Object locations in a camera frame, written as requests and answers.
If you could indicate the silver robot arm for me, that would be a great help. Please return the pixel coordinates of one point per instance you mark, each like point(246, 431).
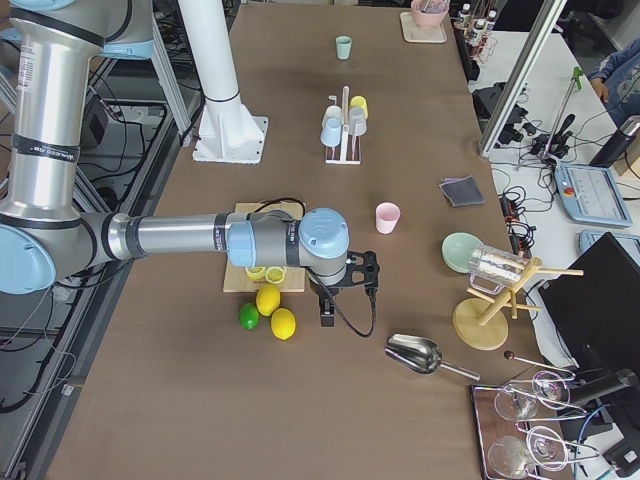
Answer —
point(44, 238)

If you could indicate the black monitor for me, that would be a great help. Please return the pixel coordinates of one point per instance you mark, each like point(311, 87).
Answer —
point(597, 314)

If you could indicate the aluminium frame post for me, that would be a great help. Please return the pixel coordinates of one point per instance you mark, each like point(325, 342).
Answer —
point(535, 41)

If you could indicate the pink plastic cup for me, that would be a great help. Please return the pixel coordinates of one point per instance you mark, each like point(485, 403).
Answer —
point(387, 215)

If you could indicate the wooden cutting board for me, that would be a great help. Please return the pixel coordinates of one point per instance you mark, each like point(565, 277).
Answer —
point(235, 278)

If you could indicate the yellow plastic cup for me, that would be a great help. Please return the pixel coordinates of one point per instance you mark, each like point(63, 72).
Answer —
point(359, 101)

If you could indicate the blue teach pendant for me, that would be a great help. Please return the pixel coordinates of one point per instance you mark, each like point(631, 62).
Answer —
point(590, 195)
point(628, 241)

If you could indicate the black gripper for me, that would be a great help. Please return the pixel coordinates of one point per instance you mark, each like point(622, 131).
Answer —
point(320, 291)

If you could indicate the white plastic cup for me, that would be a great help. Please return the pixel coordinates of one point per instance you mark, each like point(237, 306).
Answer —
point(332, 112)

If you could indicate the yellow lemon lower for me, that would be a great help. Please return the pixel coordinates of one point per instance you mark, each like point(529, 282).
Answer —
point(283, 324)

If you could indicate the yellow lemon upper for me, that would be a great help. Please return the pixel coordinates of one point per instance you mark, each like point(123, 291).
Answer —
point(268, 299)

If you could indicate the lemon slice left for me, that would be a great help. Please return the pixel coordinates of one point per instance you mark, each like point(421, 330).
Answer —
point(255, 274)

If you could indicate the clear glass mug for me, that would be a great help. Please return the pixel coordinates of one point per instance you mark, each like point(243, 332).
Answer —
point(493, 269)

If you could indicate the yellow lemon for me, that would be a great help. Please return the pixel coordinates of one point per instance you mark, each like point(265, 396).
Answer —
point(268, 299)
point(283, 324)

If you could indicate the wine glass rack tray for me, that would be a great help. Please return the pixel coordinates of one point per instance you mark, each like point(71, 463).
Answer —
point(518, 428)

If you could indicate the metal scoop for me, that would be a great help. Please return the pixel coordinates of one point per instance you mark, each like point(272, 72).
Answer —
point(422, 355)

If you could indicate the green ceramic bowl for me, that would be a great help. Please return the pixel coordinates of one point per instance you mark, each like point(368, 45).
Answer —
point(457, 249)

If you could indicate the grey plastic cup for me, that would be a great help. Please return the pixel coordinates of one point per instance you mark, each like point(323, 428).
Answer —
point(357, 121)

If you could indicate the beige tray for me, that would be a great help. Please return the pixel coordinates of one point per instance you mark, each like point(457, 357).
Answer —
point(412, 33)

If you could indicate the wooden mug tree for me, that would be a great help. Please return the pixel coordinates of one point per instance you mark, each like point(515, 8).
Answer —
point(480, 322)

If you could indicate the white wire cup rack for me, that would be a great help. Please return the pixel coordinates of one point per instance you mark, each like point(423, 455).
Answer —
point(349, 151)

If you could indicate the grey folded cloth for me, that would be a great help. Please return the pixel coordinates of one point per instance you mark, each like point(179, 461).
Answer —
point(462, 191)

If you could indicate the mint green plastic cup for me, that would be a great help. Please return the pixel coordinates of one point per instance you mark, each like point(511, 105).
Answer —
point(343, 45)

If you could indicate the green lime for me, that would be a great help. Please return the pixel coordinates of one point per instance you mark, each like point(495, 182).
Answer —
point(249, 316)

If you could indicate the pink bowl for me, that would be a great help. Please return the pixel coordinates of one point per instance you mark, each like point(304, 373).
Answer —
point(429, 13)

